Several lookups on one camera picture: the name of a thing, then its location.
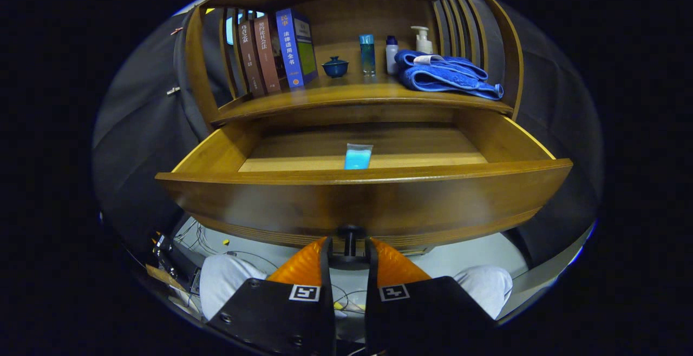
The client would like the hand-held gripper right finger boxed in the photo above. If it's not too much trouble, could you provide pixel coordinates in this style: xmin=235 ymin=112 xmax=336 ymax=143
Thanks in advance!
xmin=364 ymin=237 xmax=498 ymax=356

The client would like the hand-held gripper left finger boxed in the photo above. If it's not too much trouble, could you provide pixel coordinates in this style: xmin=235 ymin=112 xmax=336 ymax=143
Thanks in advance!
xmin=206 ymin=236 xmax=337 ymax=356

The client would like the wooden drawer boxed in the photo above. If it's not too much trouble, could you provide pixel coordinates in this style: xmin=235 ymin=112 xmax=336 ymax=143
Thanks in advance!
xmin=155 ymin=108 xmax=573 ymax=270

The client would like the blue cosmetic tube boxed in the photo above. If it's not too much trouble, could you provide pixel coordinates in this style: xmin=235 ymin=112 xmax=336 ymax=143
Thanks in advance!
xmin=344 ymin=143 xmax=374 ymax=170

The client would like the wooden countertop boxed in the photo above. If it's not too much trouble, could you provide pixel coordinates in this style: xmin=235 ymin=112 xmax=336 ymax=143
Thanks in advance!
xmin=214 ymin=72 xmax=514 ymax=124

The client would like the wooden cabinet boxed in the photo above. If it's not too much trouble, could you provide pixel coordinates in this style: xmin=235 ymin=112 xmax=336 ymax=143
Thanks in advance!
xmin=184 ymin=0 xmax=526 ymax=127

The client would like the person's left leg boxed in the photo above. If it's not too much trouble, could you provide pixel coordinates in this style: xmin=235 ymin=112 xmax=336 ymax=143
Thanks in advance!
xmin=199 ymin=253 xmax=269 ymax=321

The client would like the person's leg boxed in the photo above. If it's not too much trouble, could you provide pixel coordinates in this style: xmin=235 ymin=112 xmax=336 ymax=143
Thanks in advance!
xmin=199 ymin=253 xmax=269 ymax=321
xmin=454 ymin=265 xmax=513 ymax=320

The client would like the person's right leg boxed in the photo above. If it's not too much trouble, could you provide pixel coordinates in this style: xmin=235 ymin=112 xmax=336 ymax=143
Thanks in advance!
xmin=454 ymin=265 xmax=513 ymax=320

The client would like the black electronic box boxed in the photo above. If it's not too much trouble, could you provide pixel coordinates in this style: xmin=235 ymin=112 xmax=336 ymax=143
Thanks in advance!
xmin=153 ymin=232 xmax=204 ymax=292

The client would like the blue lidded teacup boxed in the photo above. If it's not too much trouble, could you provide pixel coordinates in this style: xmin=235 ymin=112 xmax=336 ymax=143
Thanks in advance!
xmin=322 ymin=56 xmax=350 ymax=79

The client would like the blue folded towel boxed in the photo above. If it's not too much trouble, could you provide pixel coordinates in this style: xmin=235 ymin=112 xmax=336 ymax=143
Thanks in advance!
xmin=394 ymin=49 xmax=504 ymax=101

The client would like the white bottle with blue cap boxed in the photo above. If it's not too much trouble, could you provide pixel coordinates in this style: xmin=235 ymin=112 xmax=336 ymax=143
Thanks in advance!
xmin=385 ymin=35 xmax=400 ymax=74

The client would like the clear bottle with teal cap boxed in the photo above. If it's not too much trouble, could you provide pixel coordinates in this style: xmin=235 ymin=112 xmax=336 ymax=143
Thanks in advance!
xmin=358 ymin=34 xmax=376 ymax=77

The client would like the dark brown book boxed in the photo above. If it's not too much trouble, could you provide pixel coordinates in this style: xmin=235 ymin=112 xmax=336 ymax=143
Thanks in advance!
xmin=237 ymin=18 xmax=266 ymax=97

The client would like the reddish brown book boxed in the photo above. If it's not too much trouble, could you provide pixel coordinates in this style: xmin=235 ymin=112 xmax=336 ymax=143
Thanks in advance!
xmin=252 ymin=14 xmax=287 ymax=94

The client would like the blue book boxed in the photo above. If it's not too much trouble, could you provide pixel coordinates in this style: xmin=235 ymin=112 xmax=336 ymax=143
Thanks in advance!
xmin=275 ymin=8 xmax=319 ymax=89

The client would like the white pump bottle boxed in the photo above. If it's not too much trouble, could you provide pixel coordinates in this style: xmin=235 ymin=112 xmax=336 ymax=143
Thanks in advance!
xmin=410 ymin=26 xmax=434 ymax=55

